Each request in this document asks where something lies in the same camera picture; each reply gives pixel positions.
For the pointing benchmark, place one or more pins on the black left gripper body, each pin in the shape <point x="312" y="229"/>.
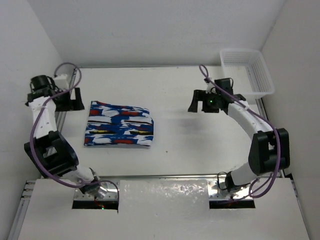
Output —
<point x="64" y="103"/>

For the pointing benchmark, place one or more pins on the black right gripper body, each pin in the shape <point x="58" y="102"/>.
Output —
<point x="210" y="104"/>

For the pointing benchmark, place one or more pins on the blue white red patterned trousers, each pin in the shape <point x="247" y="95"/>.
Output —
<point x="110" y="124"/>

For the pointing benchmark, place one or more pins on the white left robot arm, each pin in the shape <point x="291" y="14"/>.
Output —
<point x="47" y="148"/>

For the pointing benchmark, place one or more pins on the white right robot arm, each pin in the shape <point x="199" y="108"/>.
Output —
<point x="269" y="150"/>

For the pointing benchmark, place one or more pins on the white plastic mesh basket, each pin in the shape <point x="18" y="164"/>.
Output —
<point x="248" y="69"/>

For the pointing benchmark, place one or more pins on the white front cover panel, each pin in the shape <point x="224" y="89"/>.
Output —
<point x="162" y="210"/>

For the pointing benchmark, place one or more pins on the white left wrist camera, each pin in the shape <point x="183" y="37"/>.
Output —
<point x="62" y="81"/>

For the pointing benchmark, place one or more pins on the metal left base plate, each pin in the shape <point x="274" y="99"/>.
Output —
<point x="105" y="191"/>

